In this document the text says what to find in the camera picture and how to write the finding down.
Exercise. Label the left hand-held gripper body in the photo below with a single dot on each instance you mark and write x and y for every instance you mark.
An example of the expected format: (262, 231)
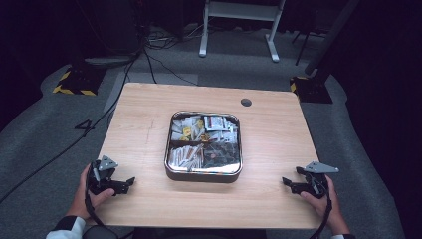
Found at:
(101, 181)

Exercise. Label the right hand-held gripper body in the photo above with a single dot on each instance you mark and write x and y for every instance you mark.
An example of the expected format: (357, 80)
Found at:
(316, 182)

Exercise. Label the brown compartment box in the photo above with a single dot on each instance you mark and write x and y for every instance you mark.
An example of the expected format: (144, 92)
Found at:
(202, 178)

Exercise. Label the transparent box lid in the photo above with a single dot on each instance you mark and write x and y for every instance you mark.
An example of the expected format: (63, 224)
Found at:
(205, 171)

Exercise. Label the person's left hand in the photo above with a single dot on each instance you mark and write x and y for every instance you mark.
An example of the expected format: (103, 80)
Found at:
(83, 202)

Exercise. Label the person's right hand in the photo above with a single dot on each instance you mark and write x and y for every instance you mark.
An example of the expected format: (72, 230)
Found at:
(328, 209)

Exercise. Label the pile of brown-white stick sachets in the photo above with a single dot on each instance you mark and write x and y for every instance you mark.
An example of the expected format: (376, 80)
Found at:
(184, 157)

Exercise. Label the pile of dark sachets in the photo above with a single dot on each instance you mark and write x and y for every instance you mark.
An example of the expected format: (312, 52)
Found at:
(222, 154)

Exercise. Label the pile of yellow-white sachets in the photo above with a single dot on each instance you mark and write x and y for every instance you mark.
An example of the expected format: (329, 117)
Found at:
(185, 129)

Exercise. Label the pile of white red-label packets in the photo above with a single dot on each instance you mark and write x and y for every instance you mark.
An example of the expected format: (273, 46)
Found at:
(219, 127)

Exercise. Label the grey table grommet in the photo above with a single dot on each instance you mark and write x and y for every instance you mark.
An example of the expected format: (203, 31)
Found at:
(246, 102)

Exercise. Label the black yellow-striped stand base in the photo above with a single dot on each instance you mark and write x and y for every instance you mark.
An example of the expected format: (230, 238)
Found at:
(312, 89)
(79, 81)

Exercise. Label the black tripod leg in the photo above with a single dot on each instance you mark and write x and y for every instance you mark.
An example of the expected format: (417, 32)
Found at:
(302, 49)

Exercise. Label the slanted dark pole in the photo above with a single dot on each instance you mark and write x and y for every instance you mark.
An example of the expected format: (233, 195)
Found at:
(331, 36)

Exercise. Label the white metal stand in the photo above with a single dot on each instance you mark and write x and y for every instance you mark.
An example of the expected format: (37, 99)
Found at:
(244, 11)

